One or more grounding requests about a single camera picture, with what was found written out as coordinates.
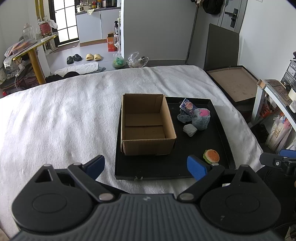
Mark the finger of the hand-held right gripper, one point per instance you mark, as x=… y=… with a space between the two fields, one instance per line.
x=268 y=158
x=288 y=153

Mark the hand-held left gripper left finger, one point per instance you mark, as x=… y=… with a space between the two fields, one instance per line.
x=97 y=165

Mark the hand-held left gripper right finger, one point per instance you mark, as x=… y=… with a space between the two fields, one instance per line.
x=196 y=168

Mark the hamburger toy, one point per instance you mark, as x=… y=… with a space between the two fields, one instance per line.
x=211 y=155

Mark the black tray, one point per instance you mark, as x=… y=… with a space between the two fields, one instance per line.
x=208 y=139

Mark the blue fluffy plush toy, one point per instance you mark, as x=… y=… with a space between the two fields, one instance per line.
x=201 y=121

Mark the brown cardboard box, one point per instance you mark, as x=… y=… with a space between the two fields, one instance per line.
x=148 y=143

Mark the printed tissue packet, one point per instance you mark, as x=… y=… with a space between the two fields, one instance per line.
x=187 y=106

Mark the white shopping bag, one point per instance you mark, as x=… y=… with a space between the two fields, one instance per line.
x=277 y=133

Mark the person's black clothing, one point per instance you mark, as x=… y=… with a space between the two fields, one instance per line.
x=275 y=197

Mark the crumpled white tissue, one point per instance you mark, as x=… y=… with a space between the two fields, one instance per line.
x=190 y=129

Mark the denim fish toy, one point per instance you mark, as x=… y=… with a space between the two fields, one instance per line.
x=183 y=117

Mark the white side table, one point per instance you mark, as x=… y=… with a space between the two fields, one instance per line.
x=259 y=102

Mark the small drawer organizer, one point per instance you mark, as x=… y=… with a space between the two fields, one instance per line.
x=290 y=74

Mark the black fluffy mat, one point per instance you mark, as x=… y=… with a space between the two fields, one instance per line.
x=57 y=77

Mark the white floor towel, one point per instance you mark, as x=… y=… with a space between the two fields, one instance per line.
x=78 y=68

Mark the green plastic bag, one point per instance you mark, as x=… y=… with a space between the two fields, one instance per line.
x=119 y=62

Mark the black slipper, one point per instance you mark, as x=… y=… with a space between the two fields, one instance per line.
x=77 y=58
x=69 y=60

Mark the clear plastic bag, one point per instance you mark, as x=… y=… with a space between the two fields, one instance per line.
x=136 y=60

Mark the round table with yellow leg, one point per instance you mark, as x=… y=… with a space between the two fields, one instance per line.
x=35 y=62

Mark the dark leaning board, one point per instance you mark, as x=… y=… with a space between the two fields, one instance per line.
x=222 y=48

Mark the red cardboard box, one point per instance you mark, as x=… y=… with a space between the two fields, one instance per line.
x=112 y=44

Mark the clutter pile under table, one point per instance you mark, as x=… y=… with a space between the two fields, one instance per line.
x=13 y=74

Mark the spray bottle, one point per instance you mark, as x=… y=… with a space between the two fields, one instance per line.
x=116 y=27

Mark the white cabinet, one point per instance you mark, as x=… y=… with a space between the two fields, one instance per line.
x=92 y=25

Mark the bag of items on table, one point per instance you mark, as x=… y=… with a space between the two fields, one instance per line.
x=19 y=47

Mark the red canister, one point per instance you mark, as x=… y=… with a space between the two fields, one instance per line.
x=45 y=30

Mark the black door lock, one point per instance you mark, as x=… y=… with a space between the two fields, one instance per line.
x=232 y=17

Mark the dark framed glass door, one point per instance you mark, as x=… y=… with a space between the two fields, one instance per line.
x=66 y=20

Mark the glass jar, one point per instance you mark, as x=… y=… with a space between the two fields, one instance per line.
x=29 y=33

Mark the white pot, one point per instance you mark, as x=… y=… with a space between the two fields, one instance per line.
x=82 y=8

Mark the black hanging hat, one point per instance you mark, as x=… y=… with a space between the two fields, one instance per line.
x=212 y=7

